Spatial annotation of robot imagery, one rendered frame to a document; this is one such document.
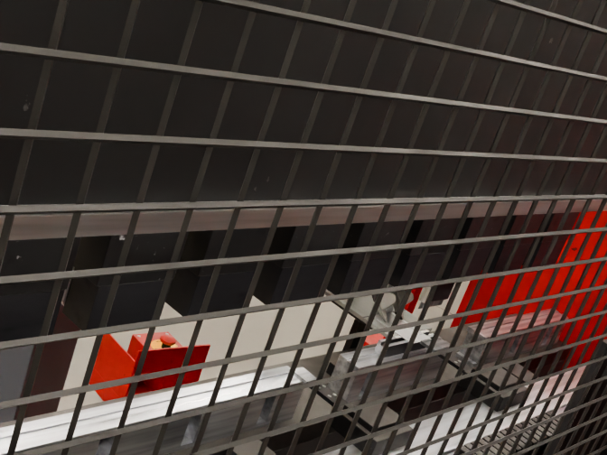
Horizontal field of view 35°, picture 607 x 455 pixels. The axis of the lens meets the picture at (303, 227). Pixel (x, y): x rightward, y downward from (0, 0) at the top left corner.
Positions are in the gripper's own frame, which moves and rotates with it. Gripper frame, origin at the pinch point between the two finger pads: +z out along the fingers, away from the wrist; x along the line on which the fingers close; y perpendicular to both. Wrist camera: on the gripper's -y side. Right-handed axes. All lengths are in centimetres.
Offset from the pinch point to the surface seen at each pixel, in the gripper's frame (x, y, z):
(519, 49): -47, 71, -37
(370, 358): -16.8, 4.3, 8.6
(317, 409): -32.3, -0.8, 16.7
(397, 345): -8.6, 6.6, 6.9
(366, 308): -2.4, -4.9, -3.3
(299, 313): 162, -173, -14
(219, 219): -106, 55, -14
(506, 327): 45.8, 4.2, 8.7
